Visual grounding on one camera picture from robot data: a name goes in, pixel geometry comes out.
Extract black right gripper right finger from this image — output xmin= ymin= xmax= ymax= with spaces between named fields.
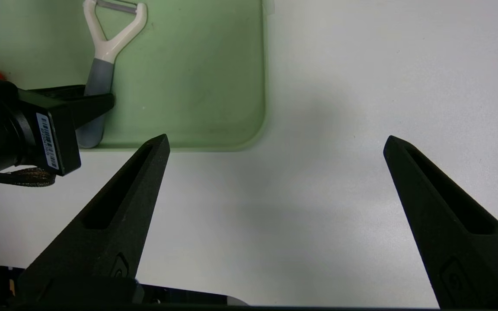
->
xmin=383 ymin=135 xmax=498 ymax=309

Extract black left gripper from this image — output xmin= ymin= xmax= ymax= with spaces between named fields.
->
xmin=18 ymin=85 xmax=115 ymax=177

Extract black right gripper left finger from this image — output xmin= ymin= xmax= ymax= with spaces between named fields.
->
xmin=16 ymin=134 xmax=171 ymax=303

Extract white peeler with grey handle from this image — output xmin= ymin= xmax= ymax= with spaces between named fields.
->
xmin=76 ymin=0 xmax=148 ymax=149

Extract light green plastic tray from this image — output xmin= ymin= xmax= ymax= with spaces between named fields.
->
xmin=0 ymin=0 xmax=268 ymax=152

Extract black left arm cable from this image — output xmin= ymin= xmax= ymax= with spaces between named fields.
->
xmin=0 ymin=168 xmax=56 ymax=188

